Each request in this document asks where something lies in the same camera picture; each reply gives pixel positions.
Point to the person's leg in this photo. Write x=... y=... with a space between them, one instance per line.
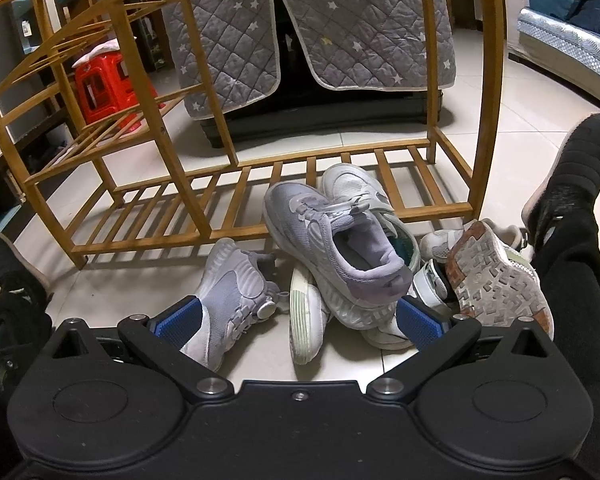
x=580 y=310
x=15 y=310

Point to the person's right leg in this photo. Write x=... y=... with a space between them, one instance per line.
x=580 y=310

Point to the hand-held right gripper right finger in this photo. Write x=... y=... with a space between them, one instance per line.
x=421 y=321

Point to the white green-lined sneaker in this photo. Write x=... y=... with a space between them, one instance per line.
x=350 y=180
x=307 y=320

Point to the white sofa armrest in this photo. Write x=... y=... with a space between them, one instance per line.
x=515 y=10

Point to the bamboo shoe rack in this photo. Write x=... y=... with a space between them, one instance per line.
x=486 y=110

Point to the person's left black shoe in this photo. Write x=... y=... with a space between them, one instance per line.
x=0 y=255

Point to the white pink cloth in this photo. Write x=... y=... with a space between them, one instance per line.
x=97 y=52

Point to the red plastic stool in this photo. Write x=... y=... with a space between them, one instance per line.
x=105 y=90

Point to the grey quilted star blanket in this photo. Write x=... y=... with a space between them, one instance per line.
x=360 y=25

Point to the black table base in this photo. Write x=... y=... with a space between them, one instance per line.
x=330 y=110

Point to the person's left leg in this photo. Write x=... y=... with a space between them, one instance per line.
x=15 y=310

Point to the purple dial sneaker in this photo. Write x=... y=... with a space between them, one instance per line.
x=300 y=225
x=230 y=290

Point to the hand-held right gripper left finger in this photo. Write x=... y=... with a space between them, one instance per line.
x=180 y=321

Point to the white mesh orange-soled sneaker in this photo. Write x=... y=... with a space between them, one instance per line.
x=437 y=242
x=495 y=280

